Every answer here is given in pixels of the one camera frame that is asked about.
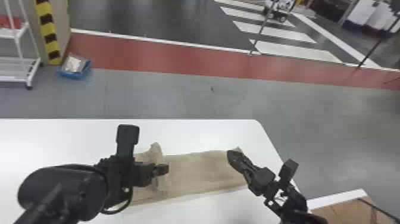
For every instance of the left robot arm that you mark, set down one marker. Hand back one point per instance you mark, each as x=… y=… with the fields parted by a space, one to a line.
x=62 y=194

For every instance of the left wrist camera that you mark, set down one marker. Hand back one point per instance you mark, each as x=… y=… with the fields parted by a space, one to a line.
x=127 y=137

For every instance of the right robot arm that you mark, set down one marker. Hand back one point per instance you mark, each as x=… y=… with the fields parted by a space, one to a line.
x=295 y=206

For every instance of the yellow black striped post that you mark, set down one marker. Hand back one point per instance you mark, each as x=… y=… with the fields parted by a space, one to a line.
x=48 y=31

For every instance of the blue tray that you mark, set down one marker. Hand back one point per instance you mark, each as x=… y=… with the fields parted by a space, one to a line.
x=75 y=67

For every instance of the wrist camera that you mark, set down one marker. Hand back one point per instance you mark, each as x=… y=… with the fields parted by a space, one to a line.
x=127 y=137
x=287 y=170

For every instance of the beige towel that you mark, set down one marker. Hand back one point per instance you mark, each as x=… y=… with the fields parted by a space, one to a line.
x=200 y=175

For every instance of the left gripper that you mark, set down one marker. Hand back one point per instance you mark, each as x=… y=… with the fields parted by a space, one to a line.
x=144 y=175

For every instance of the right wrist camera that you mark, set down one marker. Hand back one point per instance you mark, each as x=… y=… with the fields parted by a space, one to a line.
x=287 y=170

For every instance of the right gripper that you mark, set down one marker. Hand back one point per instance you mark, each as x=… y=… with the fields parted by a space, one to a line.
x=261 y=181

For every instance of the white shelf trolley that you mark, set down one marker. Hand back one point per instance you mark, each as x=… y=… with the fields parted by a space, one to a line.
x=18 y=67

